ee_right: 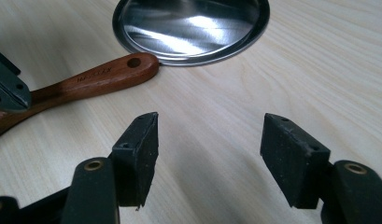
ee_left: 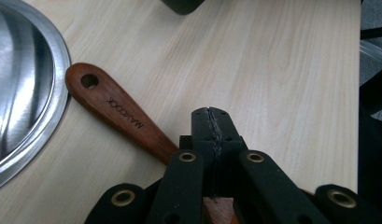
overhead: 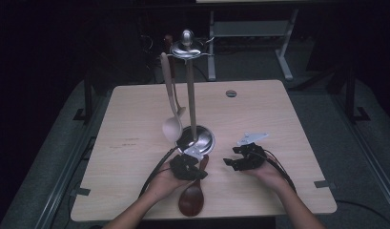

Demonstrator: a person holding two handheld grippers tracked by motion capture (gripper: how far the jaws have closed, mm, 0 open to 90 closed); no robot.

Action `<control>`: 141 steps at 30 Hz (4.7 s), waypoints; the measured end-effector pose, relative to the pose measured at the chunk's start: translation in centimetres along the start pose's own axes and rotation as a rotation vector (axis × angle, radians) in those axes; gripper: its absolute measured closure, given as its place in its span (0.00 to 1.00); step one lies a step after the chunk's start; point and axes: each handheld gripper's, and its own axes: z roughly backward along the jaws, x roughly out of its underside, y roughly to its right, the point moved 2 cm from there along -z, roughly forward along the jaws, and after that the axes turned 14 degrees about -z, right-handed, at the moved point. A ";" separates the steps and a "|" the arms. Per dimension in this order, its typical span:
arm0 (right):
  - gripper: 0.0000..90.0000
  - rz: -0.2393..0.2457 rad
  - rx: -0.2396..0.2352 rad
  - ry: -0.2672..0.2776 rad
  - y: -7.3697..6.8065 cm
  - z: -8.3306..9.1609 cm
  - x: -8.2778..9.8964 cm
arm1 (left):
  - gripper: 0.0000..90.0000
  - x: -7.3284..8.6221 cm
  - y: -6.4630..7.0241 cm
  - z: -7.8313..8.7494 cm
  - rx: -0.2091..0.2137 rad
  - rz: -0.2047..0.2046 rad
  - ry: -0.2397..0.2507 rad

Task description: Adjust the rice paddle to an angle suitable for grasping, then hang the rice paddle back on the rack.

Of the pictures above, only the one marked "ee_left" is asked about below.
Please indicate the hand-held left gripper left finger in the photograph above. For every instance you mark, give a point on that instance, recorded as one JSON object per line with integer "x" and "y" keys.
{"x": 201, "y": 133}

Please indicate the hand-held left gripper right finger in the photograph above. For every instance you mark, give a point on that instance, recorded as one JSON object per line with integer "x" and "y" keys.
{"x": 227, "y": 137}

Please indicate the brown wooden spoon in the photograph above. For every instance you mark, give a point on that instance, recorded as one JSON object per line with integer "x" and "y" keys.
{"x": 117, "y": 109}

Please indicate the steel utensil rack stand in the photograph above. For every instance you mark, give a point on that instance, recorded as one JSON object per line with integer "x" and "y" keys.
{"x": 23, "y": 77}

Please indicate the grey metal rail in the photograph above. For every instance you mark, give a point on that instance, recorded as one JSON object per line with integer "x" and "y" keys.
{"x": 374, "y": 51}

